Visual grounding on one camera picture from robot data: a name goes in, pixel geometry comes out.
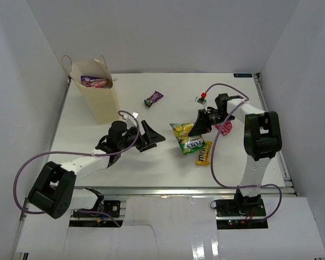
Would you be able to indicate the beige paper bag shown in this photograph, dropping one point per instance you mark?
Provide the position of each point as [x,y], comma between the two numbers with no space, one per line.
[102,102]

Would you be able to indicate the white front cover panel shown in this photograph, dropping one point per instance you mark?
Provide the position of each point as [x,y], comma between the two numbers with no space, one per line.
[175,228]

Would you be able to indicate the green Fox's spring candy bag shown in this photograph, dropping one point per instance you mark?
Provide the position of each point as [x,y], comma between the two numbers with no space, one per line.
[188,144]

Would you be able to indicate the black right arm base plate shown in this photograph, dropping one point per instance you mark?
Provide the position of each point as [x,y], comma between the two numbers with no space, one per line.
[229,208]

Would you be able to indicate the red small snack packet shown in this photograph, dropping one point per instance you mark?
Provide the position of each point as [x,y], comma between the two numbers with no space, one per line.
[226,129]

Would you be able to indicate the aluminium table edge rail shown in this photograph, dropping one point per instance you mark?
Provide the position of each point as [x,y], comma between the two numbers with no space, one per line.
[162,191]

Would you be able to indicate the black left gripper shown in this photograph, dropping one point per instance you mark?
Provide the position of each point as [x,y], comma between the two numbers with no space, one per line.
[152,136]

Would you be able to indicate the purple small candy packet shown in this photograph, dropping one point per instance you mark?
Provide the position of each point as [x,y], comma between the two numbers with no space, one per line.
[156,96]

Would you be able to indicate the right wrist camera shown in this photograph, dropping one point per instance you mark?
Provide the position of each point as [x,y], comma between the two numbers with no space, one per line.
[222,99]

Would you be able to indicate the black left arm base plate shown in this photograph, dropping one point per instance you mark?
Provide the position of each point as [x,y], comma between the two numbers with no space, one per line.
[111,207]

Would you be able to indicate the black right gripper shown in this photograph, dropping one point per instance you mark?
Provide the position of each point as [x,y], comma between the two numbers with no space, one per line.
[202,126]

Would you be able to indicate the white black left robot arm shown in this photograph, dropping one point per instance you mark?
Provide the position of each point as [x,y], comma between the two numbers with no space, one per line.
[53,191]

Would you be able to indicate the purple Fox's berries candy bag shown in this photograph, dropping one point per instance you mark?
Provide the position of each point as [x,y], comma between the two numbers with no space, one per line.
[94,82]

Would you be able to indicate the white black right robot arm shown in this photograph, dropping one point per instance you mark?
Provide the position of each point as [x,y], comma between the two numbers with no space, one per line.
[262,139]

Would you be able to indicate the yellow M&M's packet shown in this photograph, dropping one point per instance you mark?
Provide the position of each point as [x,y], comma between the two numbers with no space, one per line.
[203,157]

